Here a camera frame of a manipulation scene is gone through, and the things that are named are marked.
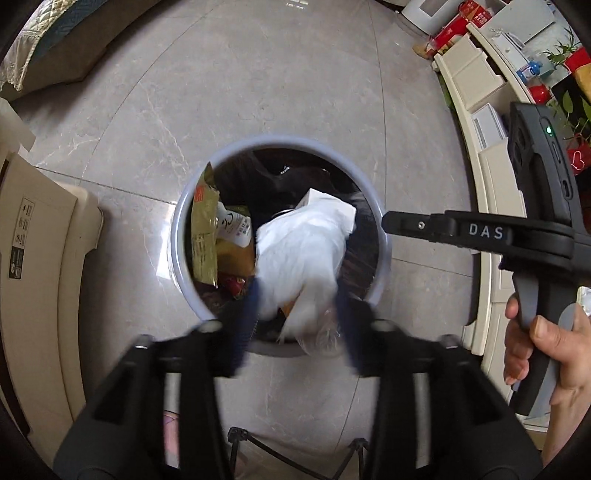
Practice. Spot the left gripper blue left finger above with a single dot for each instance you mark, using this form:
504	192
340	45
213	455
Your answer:
119	434

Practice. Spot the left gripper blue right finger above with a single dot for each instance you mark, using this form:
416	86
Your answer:
437	415

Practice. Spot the white tissue paper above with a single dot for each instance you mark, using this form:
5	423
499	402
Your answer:
298	258

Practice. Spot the gold foil snack bag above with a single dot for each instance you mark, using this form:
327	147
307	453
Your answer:
221	237

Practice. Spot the red cigarette box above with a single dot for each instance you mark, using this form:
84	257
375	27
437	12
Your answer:
234	285

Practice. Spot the blue grey trash bin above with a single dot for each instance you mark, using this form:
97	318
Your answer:
269	175

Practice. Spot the person's right hand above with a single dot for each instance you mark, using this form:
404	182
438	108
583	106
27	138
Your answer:
570	348

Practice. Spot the pink slipper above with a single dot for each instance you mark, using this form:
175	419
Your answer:
170	435

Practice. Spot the black tripod leg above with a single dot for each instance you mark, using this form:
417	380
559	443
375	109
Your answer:
237	436

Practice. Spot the cream tv cabinet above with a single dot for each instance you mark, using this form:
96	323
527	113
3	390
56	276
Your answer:
477	76

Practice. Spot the red gift box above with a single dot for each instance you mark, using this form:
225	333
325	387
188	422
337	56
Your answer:
469	12

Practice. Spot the white standing air conditioner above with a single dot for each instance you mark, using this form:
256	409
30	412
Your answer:
431	16

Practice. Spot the curved sofa with beige cover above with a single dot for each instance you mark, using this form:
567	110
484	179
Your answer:
62	41

